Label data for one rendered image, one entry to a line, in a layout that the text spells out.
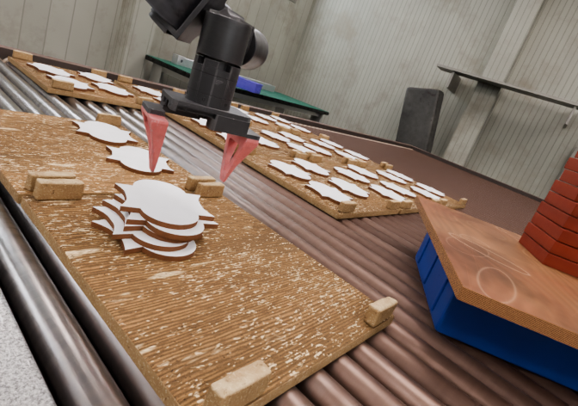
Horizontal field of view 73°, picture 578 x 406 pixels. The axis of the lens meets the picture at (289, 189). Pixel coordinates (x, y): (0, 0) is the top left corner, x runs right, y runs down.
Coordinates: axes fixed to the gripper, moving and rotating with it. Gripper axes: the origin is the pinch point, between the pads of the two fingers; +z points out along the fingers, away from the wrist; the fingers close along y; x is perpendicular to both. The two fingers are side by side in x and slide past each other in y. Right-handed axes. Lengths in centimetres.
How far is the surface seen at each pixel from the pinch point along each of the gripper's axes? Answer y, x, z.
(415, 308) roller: -38.2, 14.4, 13.2
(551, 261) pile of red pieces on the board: -63, 19, 0
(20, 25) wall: 45, -416, 22
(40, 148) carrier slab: 16.7, -29.6, 10.0
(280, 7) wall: -279, -572, -107
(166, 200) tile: 1.0, -3.4, 6.2
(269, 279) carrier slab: -11.3, 9.7, 10.7
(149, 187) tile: 2.7, -7.4, 6.2
